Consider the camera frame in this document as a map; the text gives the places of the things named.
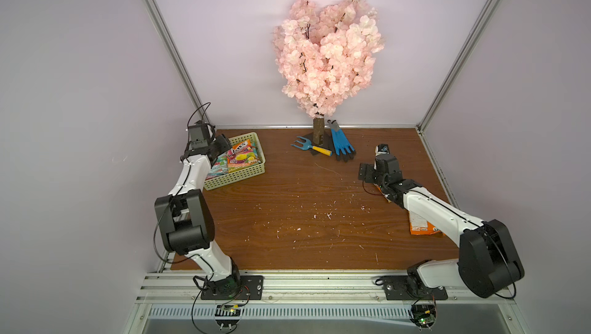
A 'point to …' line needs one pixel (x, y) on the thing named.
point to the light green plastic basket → (230, 178)
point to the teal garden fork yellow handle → (306, 145)
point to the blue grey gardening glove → (343, 148)
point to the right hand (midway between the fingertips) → (374, 162)
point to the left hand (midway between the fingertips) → (225, 139)
